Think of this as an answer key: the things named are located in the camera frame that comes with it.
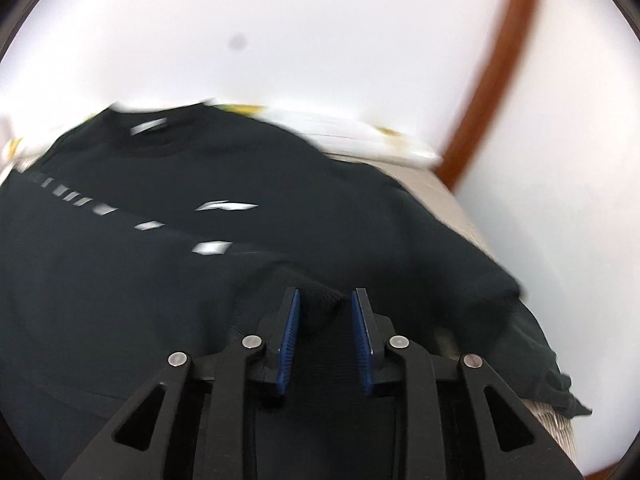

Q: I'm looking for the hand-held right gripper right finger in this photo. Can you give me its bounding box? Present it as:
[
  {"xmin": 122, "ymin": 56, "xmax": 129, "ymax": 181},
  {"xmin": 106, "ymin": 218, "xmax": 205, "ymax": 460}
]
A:
[{"xmin": 350, "ymin": 287, "xmax": 586, "ymax": 480}]

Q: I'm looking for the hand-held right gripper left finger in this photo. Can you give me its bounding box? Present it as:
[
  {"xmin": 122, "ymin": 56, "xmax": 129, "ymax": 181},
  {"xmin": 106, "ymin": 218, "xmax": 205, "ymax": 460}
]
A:
[{"xmin": 62, "ymin": 287, "xmax": 303, "ymax": 480}]

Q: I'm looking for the black sweatshirt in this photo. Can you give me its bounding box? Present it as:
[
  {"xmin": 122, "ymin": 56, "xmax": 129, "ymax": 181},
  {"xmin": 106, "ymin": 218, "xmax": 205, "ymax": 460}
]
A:
[{"xmin": 0, "ymin": 101, "xmax": 593, "ymax": 480}]

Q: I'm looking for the beige striped mattress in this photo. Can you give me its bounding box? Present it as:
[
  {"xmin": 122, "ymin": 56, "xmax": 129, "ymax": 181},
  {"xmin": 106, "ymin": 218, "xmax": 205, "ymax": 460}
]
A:
[{"xmin": 320, "ymin": 152, "xmax": 581, "ymax": 466}]

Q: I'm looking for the white sheet with yellow print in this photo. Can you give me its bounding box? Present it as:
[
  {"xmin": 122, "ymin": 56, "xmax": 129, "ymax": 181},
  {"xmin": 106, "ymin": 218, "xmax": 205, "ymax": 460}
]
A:
[{"xmin": 0, "ymin": 100, "xmax": 445, "ymax": 171}]

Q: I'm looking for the brown wooden bed frame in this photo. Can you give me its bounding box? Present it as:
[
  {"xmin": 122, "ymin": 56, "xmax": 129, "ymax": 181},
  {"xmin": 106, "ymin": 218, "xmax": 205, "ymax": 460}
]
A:
[{"xmin": 437, "ymin": 0, "xmax": 543, "ymax": 193}]

